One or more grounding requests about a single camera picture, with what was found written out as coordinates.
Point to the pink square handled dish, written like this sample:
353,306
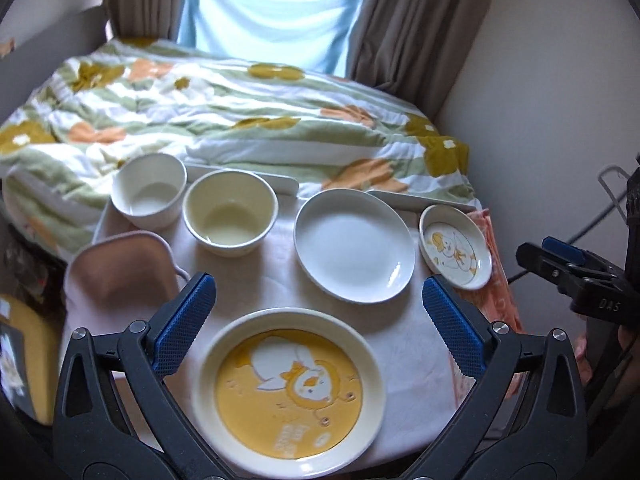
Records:
121,279

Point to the blue window cloth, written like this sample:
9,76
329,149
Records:
309,34

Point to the white bowl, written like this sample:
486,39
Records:
148,190

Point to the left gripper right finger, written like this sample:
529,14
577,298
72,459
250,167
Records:
524,418

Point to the white table cloth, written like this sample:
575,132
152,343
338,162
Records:
413,359

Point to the small duck pattern dish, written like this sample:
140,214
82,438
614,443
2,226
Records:
453,247

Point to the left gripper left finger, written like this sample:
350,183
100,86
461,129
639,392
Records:
114,417

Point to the grey bed headboard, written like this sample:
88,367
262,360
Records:
24,69

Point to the grey clothes hanger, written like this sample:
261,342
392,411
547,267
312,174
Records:
613,180

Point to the orange patterned towel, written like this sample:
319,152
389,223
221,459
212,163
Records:
495,301

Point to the right brown curtain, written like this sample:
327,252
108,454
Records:
414,49

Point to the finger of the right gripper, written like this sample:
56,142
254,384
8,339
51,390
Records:
550,269
564,251

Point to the plain white plate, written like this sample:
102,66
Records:
355,249

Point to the cream yellow bowl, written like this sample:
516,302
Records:
230,212

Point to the large yellow duck plate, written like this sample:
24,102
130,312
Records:
289,393

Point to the floral green yellow duvet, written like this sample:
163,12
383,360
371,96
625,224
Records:
62,147

